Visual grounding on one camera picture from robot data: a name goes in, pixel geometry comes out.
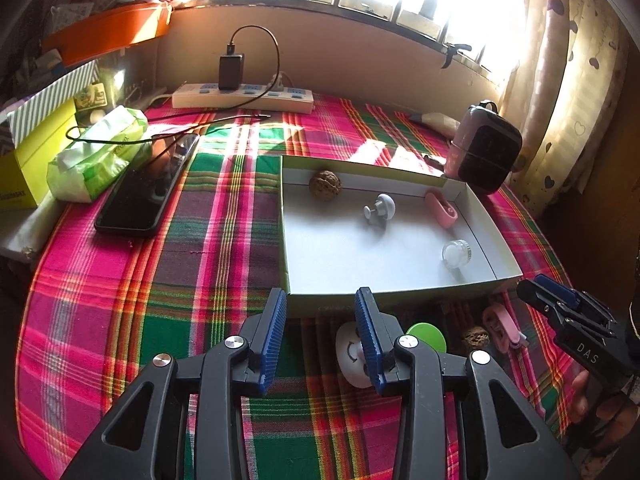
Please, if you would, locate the pink clip holder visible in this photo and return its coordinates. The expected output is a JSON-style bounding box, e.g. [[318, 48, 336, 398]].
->
[[482, 304, 528, 354]]

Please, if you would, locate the brown walnut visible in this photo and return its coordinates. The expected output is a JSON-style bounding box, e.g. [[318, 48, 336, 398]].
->
[[461, 325, 490, 354], [308, 170, 342, 202]]

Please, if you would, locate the green mushroom lamp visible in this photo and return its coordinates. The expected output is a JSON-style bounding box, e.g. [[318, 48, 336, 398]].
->
[[407, 322, 447, 353]]

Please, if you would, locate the pink curved case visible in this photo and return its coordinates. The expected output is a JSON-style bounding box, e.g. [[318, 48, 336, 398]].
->
[[424, 191, 458, 230]]

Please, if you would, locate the white round penguin gadget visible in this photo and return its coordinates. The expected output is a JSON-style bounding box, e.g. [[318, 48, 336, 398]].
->
[[335, 322, 372, 389]]

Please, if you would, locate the small white mushroom hook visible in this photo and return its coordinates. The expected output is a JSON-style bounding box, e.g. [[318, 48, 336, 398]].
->
[[362, 193, 396, 228]]

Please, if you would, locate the person's right hand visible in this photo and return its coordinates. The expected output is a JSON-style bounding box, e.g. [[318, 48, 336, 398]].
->
[[568, 370, 639, 455]]

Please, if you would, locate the small pink black heater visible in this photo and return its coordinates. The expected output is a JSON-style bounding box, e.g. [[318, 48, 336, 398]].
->
[[444, 100, 522, 195]]

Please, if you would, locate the green white cardboard box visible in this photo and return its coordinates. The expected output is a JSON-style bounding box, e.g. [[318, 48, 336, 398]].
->
[[279, 156, 523, 318]]

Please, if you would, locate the black smartphone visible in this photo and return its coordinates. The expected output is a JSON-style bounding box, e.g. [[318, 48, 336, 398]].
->
[[93, 133, 200, 238]]

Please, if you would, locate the heart pattern curtain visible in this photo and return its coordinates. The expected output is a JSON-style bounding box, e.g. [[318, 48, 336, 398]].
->
[[500, 0, 629, 217]]

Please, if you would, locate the green tissue pack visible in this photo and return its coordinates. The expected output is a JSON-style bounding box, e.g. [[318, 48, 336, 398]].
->
[[47, 106, 149, 203]]

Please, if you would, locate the yellow green box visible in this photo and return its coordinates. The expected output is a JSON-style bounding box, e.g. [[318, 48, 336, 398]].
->
[[0, 99, 77, 211]]

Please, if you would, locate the striped white box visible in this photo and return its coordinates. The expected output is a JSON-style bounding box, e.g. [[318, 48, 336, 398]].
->
[[1, 60, 99, 154]]

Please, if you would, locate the white power strip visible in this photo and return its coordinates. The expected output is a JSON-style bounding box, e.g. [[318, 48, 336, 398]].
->
[[171, 84, 314, 114]]

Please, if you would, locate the black charger adapter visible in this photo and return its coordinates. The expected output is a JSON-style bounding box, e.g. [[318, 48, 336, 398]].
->
[[218, 53, 244, 91]]

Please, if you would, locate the orange tray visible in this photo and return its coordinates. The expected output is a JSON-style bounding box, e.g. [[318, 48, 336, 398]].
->
[[42, 2, 172, 67]]

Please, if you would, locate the beige brush handle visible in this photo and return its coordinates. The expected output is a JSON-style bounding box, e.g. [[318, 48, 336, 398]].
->
[[409, 113, 460, 140]]

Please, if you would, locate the black charger cable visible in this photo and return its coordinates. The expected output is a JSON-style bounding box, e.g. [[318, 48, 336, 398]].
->
[[64, 23, 282, 146]]

